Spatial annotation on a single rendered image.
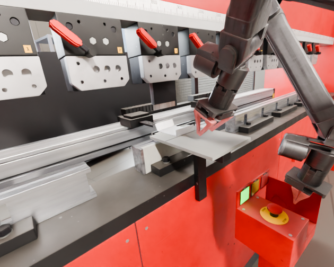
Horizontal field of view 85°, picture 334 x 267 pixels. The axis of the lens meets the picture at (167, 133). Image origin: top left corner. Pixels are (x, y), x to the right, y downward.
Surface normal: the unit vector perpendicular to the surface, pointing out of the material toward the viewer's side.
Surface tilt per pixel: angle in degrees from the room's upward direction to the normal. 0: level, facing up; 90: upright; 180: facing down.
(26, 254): 0
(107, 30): 90
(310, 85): 80
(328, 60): 90
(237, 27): 118
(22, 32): 90
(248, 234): 90
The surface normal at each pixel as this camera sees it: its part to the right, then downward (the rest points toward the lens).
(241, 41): -0.72, 0.62
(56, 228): -0.08, -0.95
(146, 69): 0.63, 0.18
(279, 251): -0.80, 0.25
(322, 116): -0.50, 0.13
